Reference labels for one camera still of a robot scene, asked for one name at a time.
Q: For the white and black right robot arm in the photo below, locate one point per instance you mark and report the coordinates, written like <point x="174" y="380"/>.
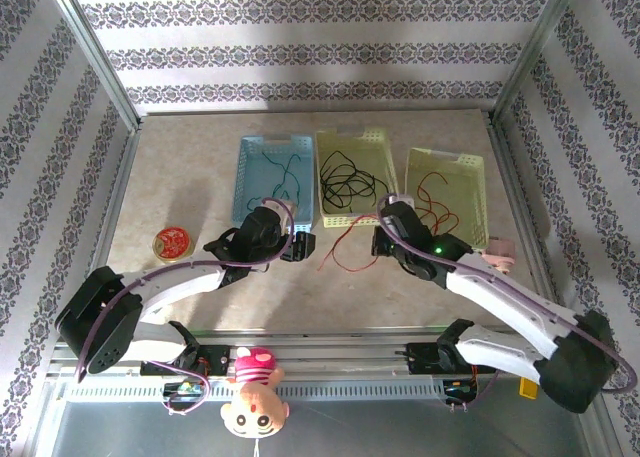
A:
<point x="500" y="297"/>

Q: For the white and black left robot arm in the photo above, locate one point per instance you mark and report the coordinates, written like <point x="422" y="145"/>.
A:
<point x="170" y="284"/>

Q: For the blue perforated plastic basket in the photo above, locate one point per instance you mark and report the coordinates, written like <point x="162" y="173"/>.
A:
<point x="260" y="177"/>

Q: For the yellow perforated plastic basket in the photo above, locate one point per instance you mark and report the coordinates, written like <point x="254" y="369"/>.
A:
<point x="470" y="192"/>
<point x="370" y="152"/>

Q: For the pink small object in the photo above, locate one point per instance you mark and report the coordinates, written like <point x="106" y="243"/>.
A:
<point x="500" y="252"/>

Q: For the red round tin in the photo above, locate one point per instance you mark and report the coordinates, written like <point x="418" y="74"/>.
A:
<point x="172" y="243"/>

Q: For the small circuit board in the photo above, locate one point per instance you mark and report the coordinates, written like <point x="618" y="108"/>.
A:
<point x="457" y="389"/>
<point x="182" y="388"/>

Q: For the pink plush doll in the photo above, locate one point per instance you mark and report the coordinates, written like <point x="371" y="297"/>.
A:
<point x="255" y="402"/>

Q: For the yellow block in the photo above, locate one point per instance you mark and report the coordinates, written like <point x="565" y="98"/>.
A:
<point x="526" y="388"/>

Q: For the grey metal panel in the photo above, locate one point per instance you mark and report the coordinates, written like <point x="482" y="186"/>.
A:
<point x="400" y="432"/>

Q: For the aluminium extrusion frame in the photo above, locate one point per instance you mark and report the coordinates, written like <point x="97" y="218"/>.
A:
<point x="325" y="352"/>

